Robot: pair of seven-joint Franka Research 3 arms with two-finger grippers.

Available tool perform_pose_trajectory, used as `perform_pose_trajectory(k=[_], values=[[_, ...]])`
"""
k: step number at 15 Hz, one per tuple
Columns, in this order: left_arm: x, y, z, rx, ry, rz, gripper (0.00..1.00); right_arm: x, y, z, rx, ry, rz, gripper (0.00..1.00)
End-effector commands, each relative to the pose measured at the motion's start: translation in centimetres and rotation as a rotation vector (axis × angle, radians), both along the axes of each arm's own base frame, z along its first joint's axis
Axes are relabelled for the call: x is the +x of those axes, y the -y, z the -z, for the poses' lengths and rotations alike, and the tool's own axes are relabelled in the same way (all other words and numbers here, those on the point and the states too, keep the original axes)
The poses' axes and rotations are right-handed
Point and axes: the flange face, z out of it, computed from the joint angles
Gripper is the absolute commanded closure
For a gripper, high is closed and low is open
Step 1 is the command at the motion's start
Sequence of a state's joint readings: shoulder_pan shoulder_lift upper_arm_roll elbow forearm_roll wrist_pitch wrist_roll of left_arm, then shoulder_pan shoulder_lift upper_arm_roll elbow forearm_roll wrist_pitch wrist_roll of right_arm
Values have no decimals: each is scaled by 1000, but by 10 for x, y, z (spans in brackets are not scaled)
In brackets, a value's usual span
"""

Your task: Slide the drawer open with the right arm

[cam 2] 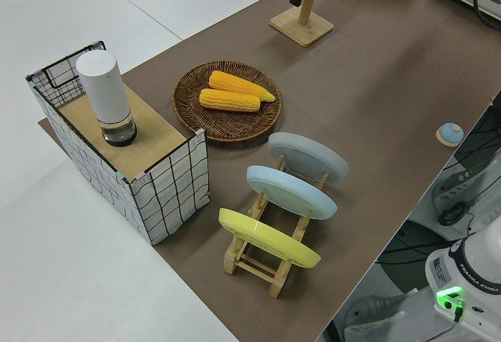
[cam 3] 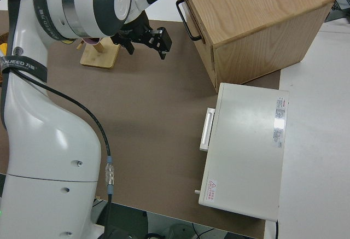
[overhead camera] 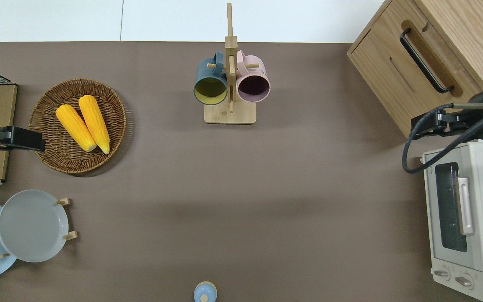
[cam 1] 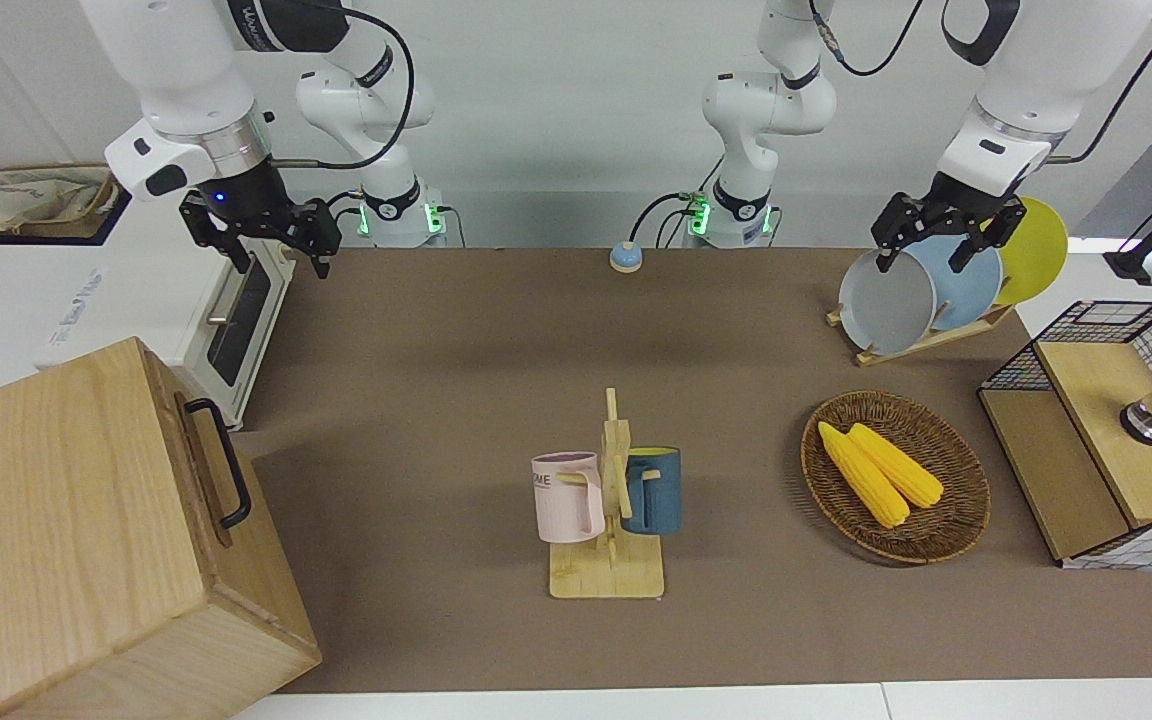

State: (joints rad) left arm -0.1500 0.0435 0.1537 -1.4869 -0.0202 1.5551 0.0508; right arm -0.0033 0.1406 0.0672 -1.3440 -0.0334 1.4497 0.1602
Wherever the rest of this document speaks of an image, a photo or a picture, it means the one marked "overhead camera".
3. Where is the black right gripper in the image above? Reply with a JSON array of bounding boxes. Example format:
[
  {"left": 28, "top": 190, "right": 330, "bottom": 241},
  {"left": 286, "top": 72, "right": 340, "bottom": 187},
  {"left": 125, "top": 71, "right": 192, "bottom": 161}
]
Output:
[{"left": 410, "top": 110, "right": 483, "bottom": 140}]

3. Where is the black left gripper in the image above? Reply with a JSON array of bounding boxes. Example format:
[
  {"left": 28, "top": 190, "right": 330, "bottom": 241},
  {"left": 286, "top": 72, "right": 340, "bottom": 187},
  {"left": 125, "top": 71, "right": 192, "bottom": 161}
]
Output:
[{"left": 0, "top": 125, "right": 46, "bottom": 152}]

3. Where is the black drawer handle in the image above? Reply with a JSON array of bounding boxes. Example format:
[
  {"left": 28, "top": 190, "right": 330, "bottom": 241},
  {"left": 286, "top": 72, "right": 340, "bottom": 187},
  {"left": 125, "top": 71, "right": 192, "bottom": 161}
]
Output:
[{"left": 400, "top": 28, "right": 455, "bottom": 94}]

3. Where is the wooden cabinet lower drawer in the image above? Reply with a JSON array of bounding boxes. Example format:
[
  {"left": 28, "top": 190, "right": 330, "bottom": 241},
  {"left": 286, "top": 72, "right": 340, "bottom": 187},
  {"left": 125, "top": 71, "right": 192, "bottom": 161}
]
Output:
[{"left": 348, "top": 30, "right": 435, "bottom": 139}]

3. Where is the round wicker basket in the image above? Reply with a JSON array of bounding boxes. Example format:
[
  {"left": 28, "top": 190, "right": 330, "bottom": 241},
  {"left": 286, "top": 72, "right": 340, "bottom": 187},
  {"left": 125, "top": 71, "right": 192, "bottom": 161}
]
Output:
[{"left": 29, "top": 78, "right": 127, "bottom": 174}]

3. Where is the yellow corn cob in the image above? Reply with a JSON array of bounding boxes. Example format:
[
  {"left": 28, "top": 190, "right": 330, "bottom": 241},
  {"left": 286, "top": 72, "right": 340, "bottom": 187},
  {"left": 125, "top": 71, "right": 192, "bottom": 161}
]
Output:
[
  {"left": 55, "top": 104, "right": 97, "bottom": 152},
  {"left": 78, "top": 95, "right": 111, "bottom": 154}
]

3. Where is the wooden plate rack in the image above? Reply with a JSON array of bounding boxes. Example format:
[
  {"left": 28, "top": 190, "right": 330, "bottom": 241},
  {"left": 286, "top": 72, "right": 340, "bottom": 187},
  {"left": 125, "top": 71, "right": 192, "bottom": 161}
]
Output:
[{"left": 0, "top": 197, "right": 78, "bottom": 259}]

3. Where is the grey plate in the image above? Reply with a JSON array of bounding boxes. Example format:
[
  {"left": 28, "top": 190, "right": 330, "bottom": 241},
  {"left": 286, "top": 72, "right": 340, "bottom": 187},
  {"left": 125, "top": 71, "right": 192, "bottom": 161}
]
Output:
[{"left": 0, "top": 190, "right": 69, "bottom": 263}]

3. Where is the wooden cabinet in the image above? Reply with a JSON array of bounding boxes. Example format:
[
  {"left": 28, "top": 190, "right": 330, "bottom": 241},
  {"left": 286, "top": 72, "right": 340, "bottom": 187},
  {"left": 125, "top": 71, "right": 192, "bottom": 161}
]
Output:
[{"left": 348, "top": 0, "right": 483, "bottom": 139}]

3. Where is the white toaster oven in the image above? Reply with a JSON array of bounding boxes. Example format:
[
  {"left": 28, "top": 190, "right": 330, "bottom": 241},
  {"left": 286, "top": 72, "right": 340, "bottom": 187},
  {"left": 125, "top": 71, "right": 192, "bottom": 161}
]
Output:
[{"left": 420, "top": 141, "right": 483, "bottom": 302}]

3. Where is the pink mug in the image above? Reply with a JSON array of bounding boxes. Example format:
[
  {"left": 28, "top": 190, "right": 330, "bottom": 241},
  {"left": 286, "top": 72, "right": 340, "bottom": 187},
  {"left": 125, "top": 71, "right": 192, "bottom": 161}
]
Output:
[{"left": 236, "top": 50, "right": 271, "bottom": 103}]

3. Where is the dark blue mug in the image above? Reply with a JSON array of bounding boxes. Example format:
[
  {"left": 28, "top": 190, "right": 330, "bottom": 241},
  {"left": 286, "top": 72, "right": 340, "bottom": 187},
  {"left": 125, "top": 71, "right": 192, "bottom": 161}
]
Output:
[{"left": 194, "top": 52, "right": 229, "bottom": 105}]

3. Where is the wooden mug tree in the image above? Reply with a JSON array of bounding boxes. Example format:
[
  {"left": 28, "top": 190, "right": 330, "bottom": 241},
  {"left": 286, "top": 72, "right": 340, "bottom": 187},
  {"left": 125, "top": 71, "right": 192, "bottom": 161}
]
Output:
[{"left": 204, "top": 2, "right": 260, "bottom": 125}]

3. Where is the small light blue jar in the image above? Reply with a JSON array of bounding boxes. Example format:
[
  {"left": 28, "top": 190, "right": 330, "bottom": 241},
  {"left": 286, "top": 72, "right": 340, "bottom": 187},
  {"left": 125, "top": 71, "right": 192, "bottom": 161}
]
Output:
[{"left": 194, "top": 281, "right": 218, "bottom": 302}]

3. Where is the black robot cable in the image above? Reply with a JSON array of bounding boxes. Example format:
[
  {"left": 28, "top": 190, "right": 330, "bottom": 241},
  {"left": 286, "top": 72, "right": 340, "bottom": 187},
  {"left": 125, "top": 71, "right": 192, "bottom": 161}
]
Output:
[{"left": 402, "top": 103, "right": 483, "bottom": 174}]

